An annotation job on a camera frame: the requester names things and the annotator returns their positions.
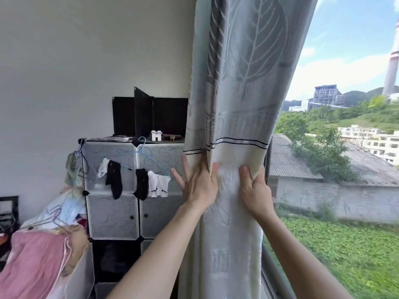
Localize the person's right hand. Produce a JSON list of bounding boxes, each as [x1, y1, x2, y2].
[[238, 164, 275, 221]]

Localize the person's left hand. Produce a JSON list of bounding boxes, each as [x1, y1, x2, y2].
[[170, 152, 219, 213]]

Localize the grey leaf-patterned curtain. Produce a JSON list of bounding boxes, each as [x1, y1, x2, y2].
[[178, 0, 320, 299]]

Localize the person's left forearm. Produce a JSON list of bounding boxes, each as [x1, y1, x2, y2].
[[106, 201, 216, 299]]

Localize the person's right forearm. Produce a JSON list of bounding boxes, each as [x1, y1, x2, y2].
[[254, 212, 355, 299]]

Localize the white sock with black mark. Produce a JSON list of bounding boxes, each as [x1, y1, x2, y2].
[[157, 174, 171, 198], [147, 170, 160, 198]]

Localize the short black sock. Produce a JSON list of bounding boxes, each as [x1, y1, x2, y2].
[[134, 168, 150, 201]]

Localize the black plastic panel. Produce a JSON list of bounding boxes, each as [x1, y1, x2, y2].
[[112, 97, 136, 137], [153, 98, 189, 140], [134, 87, 155, 139]]

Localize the long black sock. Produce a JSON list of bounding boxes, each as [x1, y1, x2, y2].
[[105, 160, 123, 200]]

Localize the white modular cube cabinet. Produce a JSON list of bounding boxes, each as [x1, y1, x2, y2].
[[51, 138, 187, 299]]

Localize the green tree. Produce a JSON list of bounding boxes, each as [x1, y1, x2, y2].
[[274, 111, 356, 181]]

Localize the green hanging garment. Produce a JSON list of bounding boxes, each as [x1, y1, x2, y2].
[[64, 151, 85, 188]]

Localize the grey industrial building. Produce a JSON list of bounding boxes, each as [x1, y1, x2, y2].
[[307, 85, 347, 111]]

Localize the grey corrugated roof building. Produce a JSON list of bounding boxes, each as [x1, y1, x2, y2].
[[268, 133, 399, 225]]

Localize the beige cloth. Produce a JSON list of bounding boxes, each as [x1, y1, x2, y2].
[[51, 225, 91, 279]]

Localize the white and blue garment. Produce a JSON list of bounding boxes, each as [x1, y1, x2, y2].
[[18, 189, 88, 230]]

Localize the white houses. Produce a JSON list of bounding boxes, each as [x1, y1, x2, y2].
[[337, 124, 399, 166]]

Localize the pink cloth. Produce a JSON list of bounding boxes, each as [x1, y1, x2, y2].
[[0, 229, 74, 299]]

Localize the black shelf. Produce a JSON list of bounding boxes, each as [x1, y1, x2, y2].
[[0, 196, 20, 263]]

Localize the red and white chimney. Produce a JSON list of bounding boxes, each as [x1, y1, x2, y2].
[[382, 0, 399, 97]]

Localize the black window frame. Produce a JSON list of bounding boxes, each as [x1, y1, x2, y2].
[[261, 134, 301, 299]]

